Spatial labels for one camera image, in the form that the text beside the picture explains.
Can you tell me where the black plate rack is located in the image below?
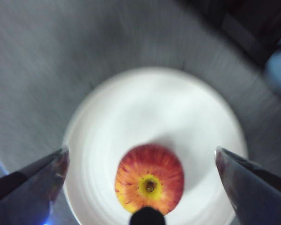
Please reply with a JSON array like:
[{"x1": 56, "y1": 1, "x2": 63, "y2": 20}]
[{"x1": 173, "y1": 0, "x2": 281, "y2": 69}]

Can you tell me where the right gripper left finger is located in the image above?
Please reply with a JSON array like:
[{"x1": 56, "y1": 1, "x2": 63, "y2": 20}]
[{"x1": 0, "y1": 146, "x2": 70, "y2": 225}]

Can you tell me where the blue plate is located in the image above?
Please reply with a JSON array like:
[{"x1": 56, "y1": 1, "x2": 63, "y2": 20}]
[{"x1": 263, "y1": 30, "x2": 281, "y2": 99}]

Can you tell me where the red yellow apple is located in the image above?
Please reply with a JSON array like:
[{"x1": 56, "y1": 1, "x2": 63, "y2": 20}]
[{"x1": 114, "y1": 144, "x2": 185, "y2": 215}]

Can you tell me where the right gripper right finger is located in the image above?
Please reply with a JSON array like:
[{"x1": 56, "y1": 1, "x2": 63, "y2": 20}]
[{"x1": 214, "y1": 145, "x2": 281, "y2": 225}]

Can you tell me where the cream yellow plate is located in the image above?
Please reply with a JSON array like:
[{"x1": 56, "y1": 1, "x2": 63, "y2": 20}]
[{"x1": 62, "y1": 67, "x2": 248, "y2": 225}]

